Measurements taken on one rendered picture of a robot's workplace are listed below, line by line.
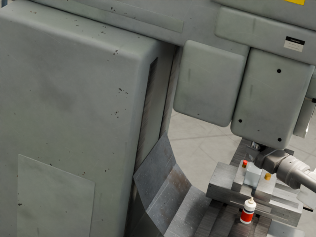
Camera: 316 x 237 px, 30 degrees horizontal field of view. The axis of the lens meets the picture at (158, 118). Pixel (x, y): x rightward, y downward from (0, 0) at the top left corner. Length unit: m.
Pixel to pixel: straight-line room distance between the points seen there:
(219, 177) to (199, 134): 1.98
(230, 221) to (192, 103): 0.53
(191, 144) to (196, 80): 2.32
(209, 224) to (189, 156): 1.86
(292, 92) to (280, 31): 0.20
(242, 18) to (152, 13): 0.27
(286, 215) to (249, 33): 0.79
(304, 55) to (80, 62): 0.65
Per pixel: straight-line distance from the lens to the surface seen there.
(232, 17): 1.66
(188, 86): 1.79
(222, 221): 2.14
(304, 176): 1.84
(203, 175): 3.82
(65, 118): 1.90
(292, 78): 1.72
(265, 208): 2.19
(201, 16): 1.70
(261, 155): 1.91
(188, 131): 4.19
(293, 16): 1.62
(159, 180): 2.17
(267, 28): 1.65
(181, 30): 1.73
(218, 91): 1.77
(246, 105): 1.79
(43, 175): 2.08
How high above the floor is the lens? 2.33
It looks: 33 degrees down
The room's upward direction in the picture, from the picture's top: 10 degrees clockwise
